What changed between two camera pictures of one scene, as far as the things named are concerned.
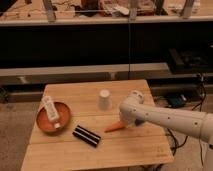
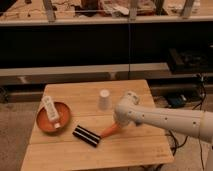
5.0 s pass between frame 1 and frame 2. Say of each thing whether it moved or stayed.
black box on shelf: stayed
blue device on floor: stayed
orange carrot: moved
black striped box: stayed
